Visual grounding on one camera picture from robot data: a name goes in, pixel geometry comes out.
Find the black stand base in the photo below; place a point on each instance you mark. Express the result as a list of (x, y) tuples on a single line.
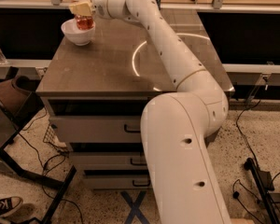
[(264, 183)]

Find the bottom grey drawer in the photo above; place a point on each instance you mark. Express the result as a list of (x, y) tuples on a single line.
[(117, 181)]

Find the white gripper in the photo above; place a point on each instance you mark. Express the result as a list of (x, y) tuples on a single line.
[(98, 4)]

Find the dark side table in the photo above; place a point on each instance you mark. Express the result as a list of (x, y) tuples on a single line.
[(19, 103)]

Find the top grey drawer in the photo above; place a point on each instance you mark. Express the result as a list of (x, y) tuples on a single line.
[(97, 129)]

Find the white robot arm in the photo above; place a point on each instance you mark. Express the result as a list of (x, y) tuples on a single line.
[(175, 124)]

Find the black and white sneaker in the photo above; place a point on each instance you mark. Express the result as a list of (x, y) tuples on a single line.
[(10, 205)]

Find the red coke can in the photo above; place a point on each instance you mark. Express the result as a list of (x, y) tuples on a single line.
[(84, 22)]

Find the middle grey drawer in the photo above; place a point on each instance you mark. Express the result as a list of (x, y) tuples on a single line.
[(108, 160)]

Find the grey drawer cabinet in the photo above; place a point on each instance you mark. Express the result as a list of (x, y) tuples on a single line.
[(117, 74)]

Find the grey drawer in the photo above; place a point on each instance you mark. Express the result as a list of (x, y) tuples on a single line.
[(108, 160), (117, 181), (97, 129)]

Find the white bowl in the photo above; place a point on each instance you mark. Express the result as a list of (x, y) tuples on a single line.
[(75, 35)]

